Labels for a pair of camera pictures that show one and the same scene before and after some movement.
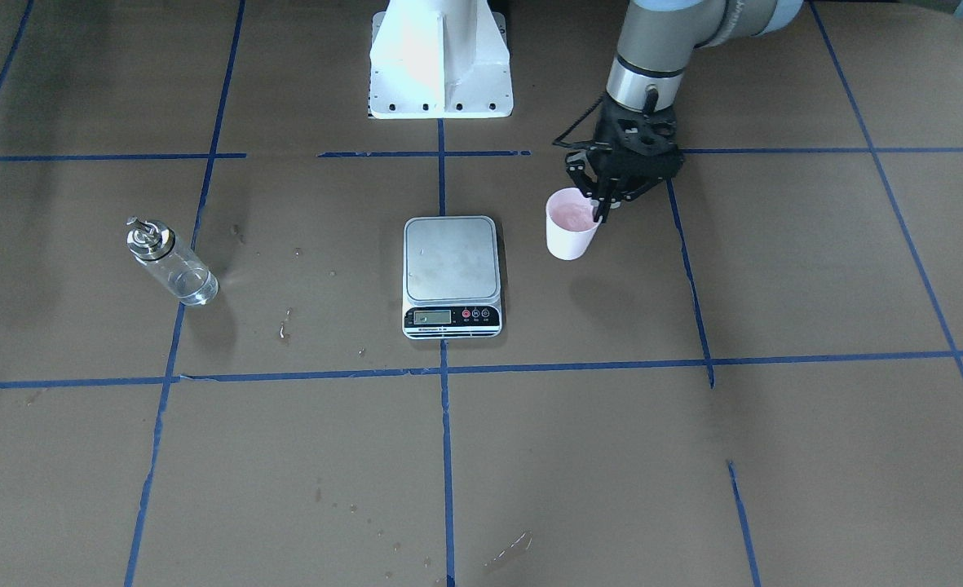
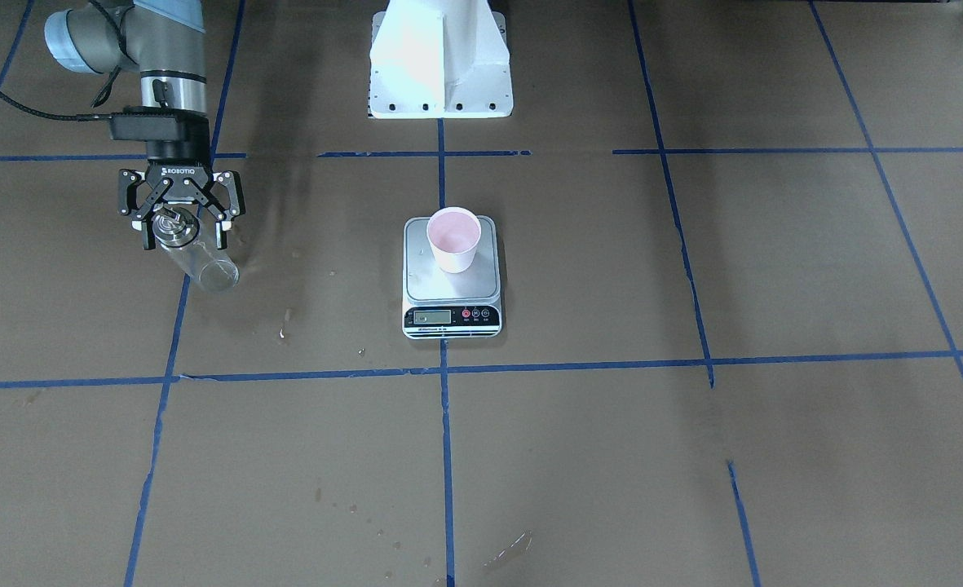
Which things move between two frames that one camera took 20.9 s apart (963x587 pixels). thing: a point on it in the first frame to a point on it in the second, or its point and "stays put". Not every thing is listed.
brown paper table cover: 779,364 stays put
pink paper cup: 570,225 to 453,235
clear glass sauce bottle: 179,268 to 176,231
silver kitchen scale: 451,278 stays put
